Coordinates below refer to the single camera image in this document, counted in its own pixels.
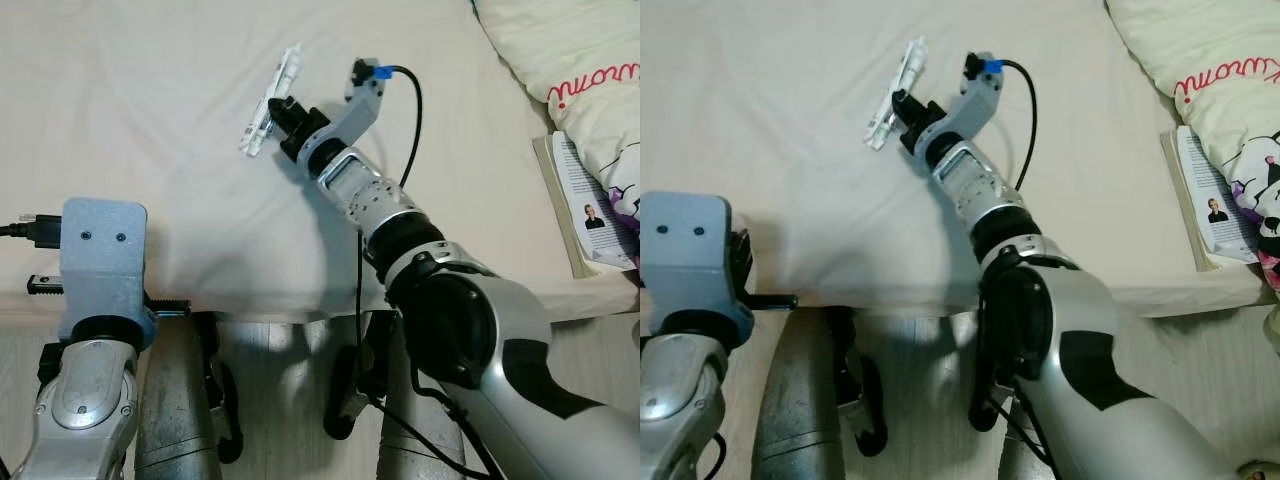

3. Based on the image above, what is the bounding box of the white paperback book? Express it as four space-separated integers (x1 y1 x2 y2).
1160 125 1263 273
532 130 641 279

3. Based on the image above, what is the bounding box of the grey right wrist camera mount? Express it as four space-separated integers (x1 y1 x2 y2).
325 58 389 151
945 52 1004 146

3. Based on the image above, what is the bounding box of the white remote control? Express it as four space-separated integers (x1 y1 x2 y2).
238 44 304 159
866 38 928 151

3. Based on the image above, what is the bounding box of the grey left robot leg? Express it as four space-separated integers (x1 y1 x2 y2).
135 312 246 480
750 308 886 480

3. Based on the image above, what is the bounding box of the cream Kuromi print pillow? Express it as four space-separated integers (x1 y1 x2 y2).
1105 0 1280 296
472 0 641 236

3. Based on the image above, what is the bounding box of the white sheeted bed mattress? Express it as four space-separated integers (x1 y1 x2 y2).
640 0 1280 319
0 0 641 323

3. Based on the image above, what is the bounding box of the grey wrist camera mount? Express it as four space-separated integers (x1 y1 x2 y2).
945 52 1004 146
640 193 756 341
58 197 156 346
325 58 389 151

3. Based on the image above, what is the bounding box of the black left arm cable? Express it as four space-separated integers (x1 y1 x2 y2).
698 432 728 480
0 215 63 248

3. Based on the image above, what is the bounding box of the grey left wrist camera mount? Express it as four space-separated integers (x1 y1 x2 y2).
640 193 756 341
58 197 156 346

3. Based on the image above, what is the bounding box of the grey right robot leg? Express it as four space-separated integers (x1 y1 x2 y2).
325 310 471 480
965 310 1061 480

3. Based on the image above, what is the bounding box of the grey robot leg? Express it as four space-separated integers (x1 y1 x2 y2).
965 310 1061 480
135 312 246 480
325 310 471 480
750 308 886 480

